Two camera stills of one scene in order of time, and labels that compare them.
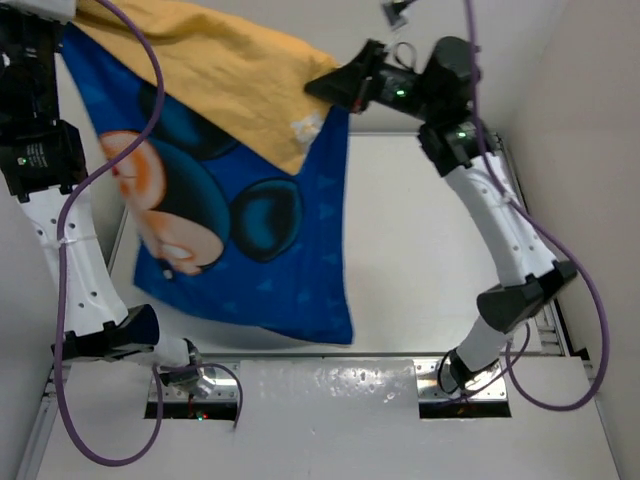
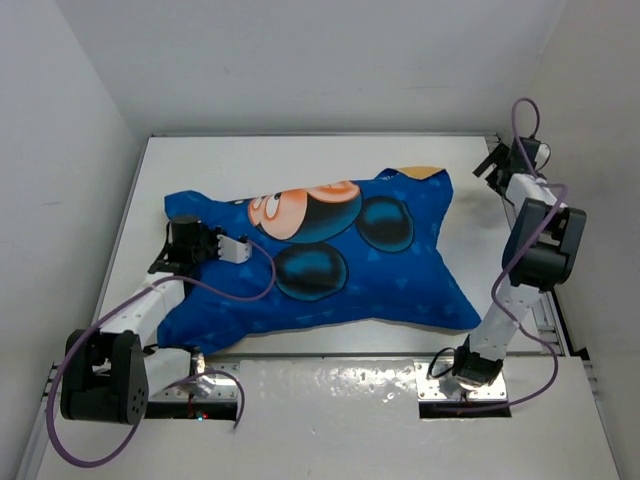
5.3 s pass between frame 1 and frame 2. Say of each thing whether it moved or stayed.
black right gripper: moved
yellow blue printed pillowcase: moved
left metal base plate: stayed
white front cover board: stayed
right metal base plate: stayed
